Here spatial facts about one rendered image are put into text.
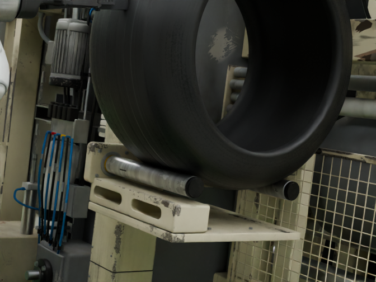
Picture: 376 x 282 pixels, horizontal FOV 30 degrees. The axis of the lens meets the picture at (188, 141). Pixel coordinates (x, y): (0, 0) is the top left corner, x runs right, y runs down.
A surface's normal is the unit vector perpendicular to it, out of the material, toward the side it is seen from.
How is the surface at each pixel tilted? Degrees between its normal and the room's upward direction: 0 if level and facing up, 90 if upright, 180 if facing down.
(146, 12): 82
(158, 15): 84
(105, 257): 90
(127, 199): 90
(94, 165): 90
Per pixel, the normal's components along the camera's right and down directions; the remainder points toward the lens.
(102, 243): -0.80, -0.07
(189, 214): 0.58, 0.11
